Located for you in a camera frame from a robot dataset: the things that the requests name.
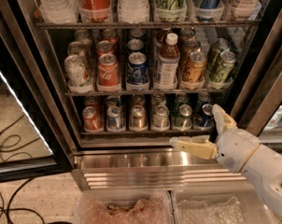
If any green can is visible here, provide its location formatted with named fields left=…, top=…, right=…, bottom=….
left=209, top=51, right=236, bottom=83
left=174, top=105, right=192, bottom=131
left=206, top=38, right=230, bottom=72

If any bottom silver can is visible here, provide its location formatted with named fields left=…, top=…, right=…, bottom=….
left=152, top=105, right=170, bottom=131

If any stainless steel fridge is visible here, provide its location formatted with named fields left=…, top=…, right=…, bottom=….
left=0, top=0, right=282, bottom=192

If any top middle clear bottle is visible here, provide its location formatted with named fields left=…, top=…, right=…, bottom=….
left=118, top=0, right=149, bottom=23

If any top red cola bottle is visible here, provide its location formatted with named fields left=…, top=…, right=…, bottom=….
left=80, top=0, right=111, bottom=21

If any front red cola can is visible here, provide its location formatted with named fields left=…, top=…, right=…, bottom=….
left=97, top=53, right=120, bottom=87

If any bottom gold can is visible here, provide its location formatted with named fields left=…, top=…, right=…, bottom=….
left=130, top=105, right=147, bottom=128

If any gold can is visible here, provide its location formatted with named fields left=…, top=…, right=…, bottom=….
left=182, top=51, right=207, bottom=83
left=179, top=38, right=201, bottom=70
left=130, top=105, right=147, bottom=128

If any red cola can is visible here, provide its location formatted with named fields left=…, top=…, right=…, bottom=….
left=95, top=40, right=115, bottom=57
left=97, top=53, right=120, bottom=87

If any rear brown tea bottle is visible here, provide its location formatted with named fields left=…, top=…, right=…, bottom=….
left=155, top=28, right=171, bottom=48

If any bottom white blue can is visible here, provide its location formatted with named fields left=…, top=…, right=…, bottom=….
left=106, top=105, right=123, bottom=132

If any top green bottle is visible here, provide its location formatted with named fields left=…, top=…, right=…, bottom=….
left=155, top=0, right=187, bottom=21

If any left clear plastic bin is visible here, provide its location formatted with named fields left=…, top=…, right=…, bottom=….
left=73, top=189, right=174, bottom=224

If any top blue energy can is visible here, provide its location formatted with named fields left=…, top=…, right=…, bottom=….
left=195, top=0, right=220, bottom=21

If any front blue soda can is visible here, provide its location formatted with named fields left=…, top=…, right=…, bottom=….
left=128, top=52, right=148, bottom=85

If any front green can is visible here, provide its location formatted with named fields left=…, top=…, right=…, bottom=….
left=209, top=51, right=236, bottom=83

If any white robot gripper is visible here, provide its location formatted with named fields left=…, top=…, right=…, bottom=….
left=170, top=104, right=260, bottom=173

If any bottom green can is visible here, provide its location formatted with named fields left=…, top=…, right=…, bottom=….
left=174, top=105, right=192, bottom=131

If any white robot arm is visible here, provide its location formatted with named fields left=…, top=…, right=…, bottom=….
left=170, top=105, right=282, bottom=218

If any clear bottle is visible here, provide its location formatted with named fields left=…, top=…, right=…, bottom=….
left=39, top=0, right=79, bottom=24
left=118, top=0, right=149, bottom=23

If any front white soda can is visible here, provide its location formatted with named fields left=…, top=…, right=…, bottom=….
left=64, top=54, right=91, bottom=87

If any clear plastic bin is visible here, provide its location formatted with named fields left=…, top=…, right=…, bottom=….
left=73, top=189, right=174, bottom=224
left=172, top=181, right=276, bottom=224

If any blue label tea bottle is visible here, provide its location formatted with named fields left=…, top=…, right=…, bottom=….
left=155, top=33, right=180, bottom=90

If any top left clear bottle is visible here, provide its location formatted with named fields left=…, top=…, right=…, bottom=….
left=39, top=0, right=79, bottom=24

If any black floor cable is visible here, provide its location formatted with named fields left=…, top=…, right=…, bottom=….
left=0, top=93, right=70, bottom=224

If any open glass fridge door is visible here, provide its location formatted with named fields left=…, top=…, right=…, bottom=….
left=0, top=0, right=75, bottom=183

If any bottom red can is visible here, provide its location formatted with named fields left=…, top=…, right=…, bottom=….
left=82, top=106, right=103, bottom=131

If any right clear plastic bin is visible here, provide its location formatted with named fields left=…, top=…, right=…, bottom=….
left=172, top=181, right=276, bottom=224

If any front gold can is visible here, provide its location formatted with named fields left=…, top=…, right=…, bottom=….
left=182, top=51, right=207, bottom=83

